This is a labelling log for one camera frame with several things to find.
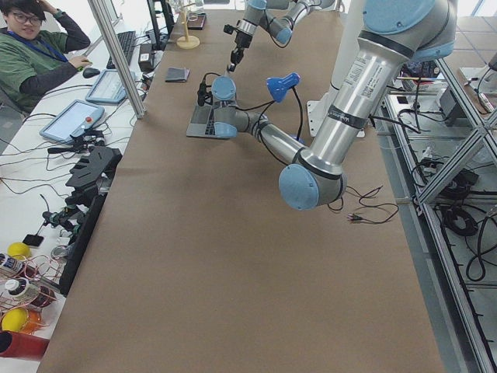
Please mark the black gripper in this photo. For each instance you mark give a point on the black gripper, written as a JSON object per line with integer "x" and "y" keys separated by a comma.
{"x": 213, "y": 104}
{"x": 242, "y": 40}

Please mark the grey laptop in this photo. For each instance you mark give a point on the grey laptop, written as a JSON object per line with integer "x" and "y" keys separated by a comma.
{"x": 201, "y": 124}

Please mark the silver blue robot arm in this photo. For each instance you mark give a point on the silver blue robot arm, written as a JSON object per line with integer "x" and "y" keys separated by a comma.
{"x": 277, "y": 18}
{"x": 391, "y": 34}

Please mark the grey folded cloth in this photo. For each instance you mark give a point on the grey folded cloth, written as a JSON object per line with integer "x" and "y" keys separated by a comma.
{"x": 177, "y": 74}

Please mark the wooden mug tree stand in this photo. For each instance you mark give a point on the wooden mug tree stand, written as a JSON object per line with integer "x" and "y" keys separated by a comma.
{"x": 185, "y": 41}

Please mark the blue desk lamp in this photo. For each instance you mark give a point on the blue desk lamp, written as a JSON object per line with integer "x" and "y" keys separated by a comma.
{"x": 278, "y": 88}

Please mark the black power adapter box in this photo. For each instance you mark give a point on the black power adapter box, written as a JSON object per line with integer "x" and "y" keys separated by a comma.
{"x": 146, "y": 57}

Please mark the far blue teach pendant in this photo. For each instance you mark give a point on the far blue teach pendant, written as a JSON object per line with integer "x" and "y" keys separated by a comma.
{"x": 107, "y": 89}

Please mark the blue teach pendant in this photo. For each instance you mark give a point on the blue teach pendant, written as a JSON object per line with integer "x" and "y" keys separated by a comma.
{"x": 107, "y": 89}
{"x": 72, "y": 121}

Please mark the black keyboard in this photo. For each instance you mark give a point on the black keyboard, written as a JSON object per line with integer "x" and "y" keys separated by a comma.
{"x": 126, "y": 41}

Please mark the black computer mouse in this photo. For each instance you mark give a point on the black computer mouse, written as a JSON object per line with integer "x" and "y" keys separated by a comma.
{"x": 90, "y": 72}

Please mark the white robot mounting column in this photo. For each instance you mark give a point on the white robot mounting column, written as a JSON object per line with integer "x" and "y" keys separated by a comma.
{"x": 352, "y": 24}

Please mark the near blue teach pendant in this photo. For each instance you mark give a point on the near blue teach pendant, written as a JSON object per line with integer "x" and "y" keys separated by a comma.
{"x": 72, "y": 121}

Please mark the seated person in green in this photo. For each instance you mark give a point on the seated person in green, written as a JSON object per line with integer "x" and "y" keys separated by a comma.
{"x": 34, "y": 44}

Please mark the yellow ball in orange holder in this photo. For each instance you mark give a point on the yellow ball in orange holder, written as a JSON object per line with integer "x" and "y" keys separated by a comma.
{"x": 15, "y": 320}

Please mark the aluminium frame post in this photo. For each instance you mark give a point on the aluminium frame post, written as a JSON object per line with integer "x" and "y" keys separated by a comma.
{"x": 103, "y": 21}

